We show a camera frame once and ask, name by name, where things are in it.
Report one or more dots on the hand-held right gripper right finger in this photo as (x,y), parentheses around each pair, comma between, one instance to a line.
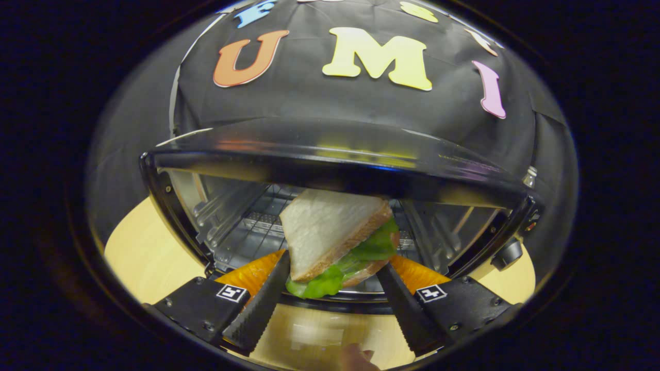
(407,309)

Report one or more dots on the black electric oven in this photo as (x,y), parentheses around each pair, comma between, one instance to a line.
(335,165)

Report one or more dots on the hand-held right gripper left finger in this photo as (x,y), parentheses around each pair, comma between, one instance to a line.
(260,309)

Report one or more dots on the lettuce sandwich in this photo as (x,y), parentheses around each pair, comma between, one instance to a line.
(330,232)

